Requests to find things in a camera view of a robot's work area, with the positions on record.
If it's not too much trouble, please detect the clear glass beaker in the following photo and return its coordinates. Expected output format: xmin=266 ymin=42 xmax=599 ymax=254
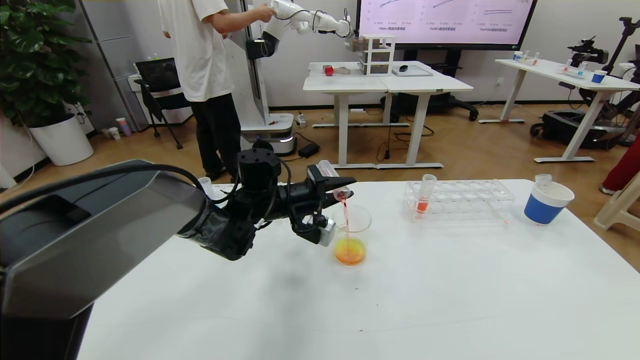
xmin=332 ymin=204 xmax=373 ymax=266

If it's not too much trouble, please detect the white standing desk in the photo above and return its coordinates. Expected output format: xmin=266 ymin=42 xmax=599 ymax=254
xmin=303 ymin=62 xmax=389 ymax=171
xmin=376 ymin=62 xmax=474 ymax=170

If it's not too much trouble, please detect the black screen stand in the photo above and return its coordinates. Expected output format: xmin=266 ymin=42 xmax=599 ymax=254
xmin=380 ymin=49 xmax=479 ymax=123

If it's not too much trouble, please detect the large wall screen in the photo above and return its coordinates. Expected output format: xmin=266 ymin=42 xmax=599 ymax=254
xmin=354 ymin=0 xmax=538 ymax=52

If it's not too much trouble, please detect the green leafy plant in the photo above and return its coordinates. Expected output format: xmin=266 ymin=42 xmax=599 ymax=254
xmin=0 ymin=0 xmax=93 ymax=128

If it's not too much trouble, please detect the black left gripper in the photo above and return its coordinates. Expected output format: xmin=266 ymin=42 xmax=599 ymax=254
xmin=285 ymin=164 xmax=357 ymax=209

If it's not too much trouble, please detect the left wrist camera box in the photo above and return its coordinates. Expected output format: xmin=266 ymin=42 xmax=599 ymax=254
xmin=311 ymin=216 xmax=337 ymax=247

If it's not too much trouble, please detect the grey flat tray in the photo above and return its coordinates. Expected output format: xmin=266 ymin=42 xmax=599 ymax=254
xmin=391 ymin=65 xmax=433 ymax=79

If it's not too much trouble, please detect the red pigment test tube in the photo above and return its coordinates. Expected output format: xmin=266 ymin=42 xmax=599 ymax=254
xmin=415 ymin=174 xmax=438 ymax=215
xmin=317 ymin=160 xmax=351 ymax=202

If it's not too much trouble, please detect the long white desk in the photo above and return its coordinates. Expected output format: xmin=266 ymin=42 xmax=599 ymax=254
xmin=477 ymin=59 xmax=640 ymax=164

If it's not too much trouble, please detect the black office chair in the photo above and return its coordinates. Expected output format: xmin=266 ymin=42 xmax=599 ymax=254
xmin=135 ymin=56 xmax=196 ymax=150

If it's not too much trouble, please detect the beige plastic stool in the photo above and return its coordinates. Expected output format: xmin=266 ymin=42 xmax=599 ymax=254
xmin=593 ymin=172 xmax=640 ymax=233

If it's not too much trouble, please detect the blue white paper cup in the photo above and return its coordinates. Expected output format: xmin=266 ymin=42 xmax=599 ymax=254
xmin=524 ymin=181 xmax=576 ymax=226

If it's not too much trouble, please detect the white planter pot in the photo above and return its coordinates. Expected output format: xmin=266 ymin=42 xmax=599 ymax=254
xmin=27 ymin=112 xmax=94 ymax=166

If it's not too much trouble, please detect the white drawer unit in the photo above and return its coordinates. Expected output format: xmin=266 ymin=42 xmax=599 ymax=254
xmin=350 ymin=34 xmax=397 ymax=77

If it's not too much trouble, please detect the white tower robot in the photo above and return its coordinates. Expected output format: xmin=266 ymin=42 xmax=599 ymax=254
xmin=235 ymin=0 xmax=353 ymax=157

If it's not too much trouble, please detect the person in white t-shirt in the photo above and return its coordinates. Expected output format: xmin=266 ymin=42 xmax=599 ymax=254
xmin=157 ymin=0 xmax=275 ymax=183

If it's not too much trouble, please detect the grey metal cabinet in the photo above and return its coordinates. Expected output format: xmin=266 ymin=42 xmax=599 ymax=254
xmin=77 ymin=0 xmax=168 ymax=132

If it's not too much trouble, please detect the person in red trousers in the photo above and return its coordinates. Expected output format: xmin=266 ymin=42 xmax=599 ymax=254
xmin=600 ymin=135 xmax=640 ymax=196

